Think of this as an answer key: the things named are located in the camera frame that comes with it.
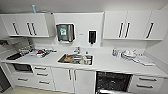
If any chrome faucet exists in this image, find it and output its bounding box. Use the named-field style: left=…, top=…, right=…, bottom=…
left=73, top=46, right=82, bottom=55

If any white cup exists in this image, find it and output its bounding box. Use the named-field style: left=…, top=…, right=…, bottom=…
left=83, top=54, right=91, bottom=65

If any black soap dispenser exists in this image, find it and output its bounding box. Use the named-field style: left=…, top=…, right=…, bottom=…
left=87, top=29, right=98, bottom=46

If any white patterned plate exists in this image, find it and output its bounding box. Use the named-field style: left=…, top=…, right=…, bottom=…
left=81, top=58, right=94, bottom=66

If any orange bowl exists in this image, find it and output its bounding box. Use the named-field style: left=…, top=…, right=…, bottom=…
left=63, top=55, right=74, bottom=63

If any steel paper towel dispenser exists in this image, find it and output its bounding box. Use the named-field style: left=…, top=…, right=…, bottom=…
left=55, top=23, right=75, bottom=45

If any steel sink basin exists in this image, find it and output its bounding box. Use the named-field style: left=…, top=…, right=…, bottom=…
left=57, top=52, right=95, bottom=67

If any dish soap bottle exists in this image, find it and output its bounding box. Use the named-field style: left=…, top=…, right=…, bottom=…
left=112, top=48, right=118, bottom=57

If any white sink base cabinet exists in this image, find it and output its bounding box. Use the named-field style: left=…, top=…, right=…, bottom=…
left=51, top=66, right=98, bottom=94

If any small white mug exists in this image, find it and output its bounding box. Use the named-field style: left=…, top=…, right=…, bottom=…
left=116, top=49, right=123, bottom=59

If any small blue bottle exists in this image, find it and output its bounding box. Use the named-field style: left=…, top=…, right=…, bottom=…
left=31, top=4, right=38, bottom=15

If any black built-in microwave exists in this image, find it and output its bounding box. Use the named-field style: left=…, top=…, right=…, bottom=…
left=11, top=63, right=34, bottom=74

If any small wall label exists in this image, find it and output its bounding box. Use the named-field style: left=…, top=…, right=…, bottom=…
left=78, top=32, right=85, bottom=37

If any white wall outlet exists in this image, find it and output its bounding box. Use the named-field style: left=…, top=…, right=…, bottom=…
left=99, top=41, right=105, bottom=49

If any white upper wall cabinet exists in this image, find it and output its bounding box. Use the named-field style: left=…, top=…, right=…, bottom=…
left=102, top=9, right=168, bottom=42
left=0, top=12, right=55, bottom=39

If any wire dish rack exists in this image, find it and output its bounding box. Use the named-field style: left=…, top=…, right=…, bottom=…
left=17, top=45, right=36, bottom=56

